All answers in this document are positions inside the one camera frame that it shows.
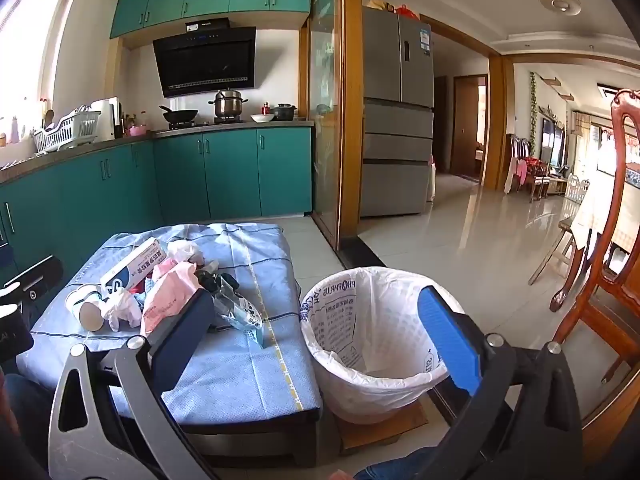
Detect grey refrigerator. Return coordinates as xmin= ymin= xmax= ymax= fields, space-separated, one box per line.
xmin=360 ymin=5 xmax=435 ymax=219

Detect window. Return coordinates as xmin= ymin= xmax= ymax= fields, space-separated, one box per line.
xmin=0 ymin=0 xmax=82 ymax=128

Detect white paper cup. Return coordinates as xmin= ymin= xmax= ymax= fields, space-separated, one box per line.
xmin=65 ymin=283 xmax=104 ymax=311
xmin=78 ymin=300 xmax=109 ymax=332

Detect person's left leg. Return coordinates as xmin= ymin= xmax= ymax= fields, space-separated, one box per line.
xmin=0 ymin=371 xmax=52 ymax=463

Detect dark green wrapper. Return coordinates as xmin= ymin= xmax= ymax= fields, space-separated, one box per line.
xmin=195 ymin=270 xmax=237 ymax=295

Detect steel pot with lid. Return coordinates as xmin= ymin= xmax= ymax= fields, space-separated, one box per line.
xmin=209 ymin=88 xmax=250 ymax=120

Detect black wok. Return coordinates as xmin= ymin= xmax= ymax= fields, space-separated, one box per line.
xmin=159 ymin=105 xmax=200 ymax=124

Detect black range hood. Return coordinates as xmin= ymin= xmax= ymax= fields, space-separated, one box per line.
xmin=152 ymin=17 xmax=257 ymax=100

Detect white tissue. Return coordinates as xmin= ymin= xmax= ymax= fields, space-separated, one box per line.
xmin=102 ymin=290 xmax=144 ymax=332
xmin=167 ymin=240 xmax=202 ymax=264

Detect brown wooden chair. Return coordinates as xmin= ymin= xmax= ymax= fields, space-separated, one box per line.
xmin=549 ymin=88 xmax=640 ymax=433

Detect wooden living room chairs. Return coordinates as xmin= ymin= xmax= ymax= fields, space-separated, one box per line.
xmin=506 ymin=132 xmax=552 ymax=202

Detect person's right leg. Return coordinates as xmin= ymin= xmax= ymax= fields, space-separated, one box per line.
xmin=354 ymin=446 xmax=443 ymax=480

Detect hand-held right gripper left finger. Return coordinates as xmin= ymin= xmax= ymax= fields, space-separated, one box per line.
xmin=47 ymin=289 xmax=221 ymax=480

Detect person's leg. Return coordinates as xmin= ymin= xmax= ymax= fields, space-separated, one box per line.
xmin=354 ymin=446 xmax=443 ymax=480
xmin=0 ymin=371 xmax=52 ymax=463

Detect brown interior door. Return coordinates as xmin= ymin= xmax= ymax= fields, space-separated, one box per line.
xmin=451 ymin=74 xmax=489 ymax=182

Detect dining table with tablecloth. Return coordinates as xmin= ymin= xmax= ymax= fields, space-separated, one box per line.
xmin=557 ymin=160 xmax=640 ymax=286

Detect glass sliding door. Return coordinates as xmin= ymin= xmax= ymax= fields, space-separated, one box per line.
xmin=306 ymin=0 xmax=362 ymax=252

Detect white dish rack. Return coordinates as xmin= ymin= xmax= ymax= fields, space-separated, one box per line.
xmin=32 ymin=109 xmax=102 ymax=156

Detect dark wooden low table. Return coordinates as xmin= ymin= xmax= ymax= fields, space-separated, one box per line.
xmin=172 ymin=406 xmax=322 ymax=467

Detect bin with white plastic liner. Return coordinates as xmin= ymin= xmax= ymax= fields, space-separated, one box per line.
xmin=300 ymin=266 xmax=469 ymax=426

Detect gas stove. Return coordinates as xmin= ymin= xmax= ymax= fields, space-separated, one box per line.
xmin=167 ymin=117 xmax=249 ymax=129

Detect white and blue ointment box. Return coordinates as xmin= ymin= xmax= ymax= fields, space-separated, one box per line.
xmin=100 ymin=236 xmax=169 ymax=297

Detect cardboard piece under bin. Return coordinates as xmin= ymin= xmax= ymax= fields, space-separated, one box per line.
xmin=334 ymin=399 xmax=431 ymax=452

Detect clear packet with blue print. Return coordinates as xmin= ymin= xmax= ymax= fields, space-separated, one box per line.
xmin=212 ymin=275 xmax=267 ymax=349

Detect television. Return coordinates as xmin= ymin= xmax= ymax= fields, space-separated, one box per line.
xmin=542 ymin=120 xmax=567 ymax=169

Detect white kitchen appliance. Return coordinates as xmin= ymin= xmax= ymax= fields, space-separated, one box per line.
xmin=90 ymin=97 xmax=122 ymax=142

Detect teal lower cabinets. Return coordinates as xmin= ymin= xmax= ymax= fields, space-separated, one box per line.
xmin=0 ymin=126 xmax=314 ymax=283

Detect green vine garland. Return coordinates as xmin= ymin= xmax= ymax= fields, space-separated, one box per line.
xmin=529 ymin=72 xmax=544 ymax=157

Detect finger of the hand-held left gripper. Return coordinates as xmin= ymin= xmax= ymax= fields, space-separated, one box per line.
xmin=4 ymin=255 xmax=64 ymax=307

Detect pink plastic packet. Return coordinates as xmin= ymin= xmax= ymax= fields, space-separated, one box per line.
xmin=141 ymin=260 xmax=204 ymax=337

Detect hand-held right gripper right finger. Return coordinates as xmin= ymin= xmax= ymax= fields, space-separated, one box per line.
xmin=402 ymin=285 xmax=583 ymax=480

